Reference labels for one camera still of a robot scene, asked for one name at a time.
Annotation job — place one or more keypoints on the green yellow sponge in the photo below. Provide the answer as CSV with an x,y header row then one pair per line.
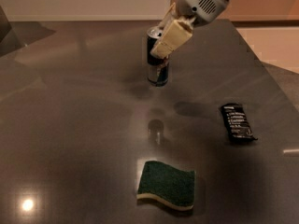
x,y
168,185

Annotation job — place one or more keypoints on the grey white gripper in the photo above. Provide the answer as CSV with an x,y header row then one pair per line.
x,y
195,4

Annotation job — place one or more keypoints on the black snack bar wrapper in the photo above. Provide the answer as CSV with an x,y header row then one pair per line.
x,y
236,122

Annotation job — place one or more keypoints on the redbull can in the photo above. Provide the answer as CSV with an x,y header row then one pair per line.
x,y
157,68

